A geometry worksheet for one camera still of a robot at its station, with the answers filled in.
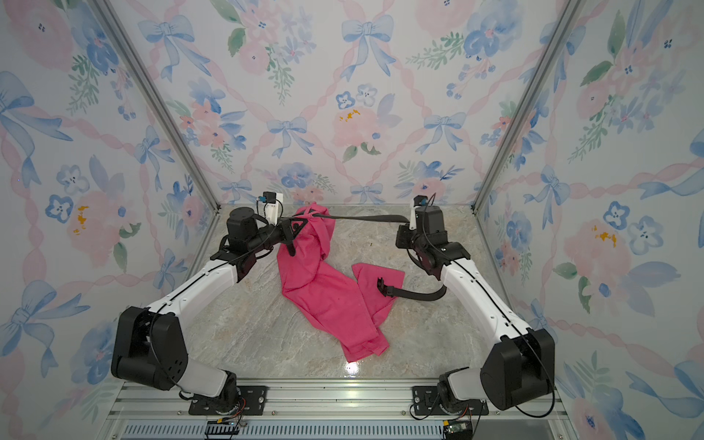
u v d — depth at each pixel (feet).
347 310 2.89
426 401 2.40
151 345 1.44
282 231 2.36
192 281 1.72
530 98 2.77
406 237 2.40
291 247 2.84
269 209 2.39
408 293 3.10
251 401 2.41
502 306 1.51
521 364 1.33
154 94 2.76
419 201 2.35
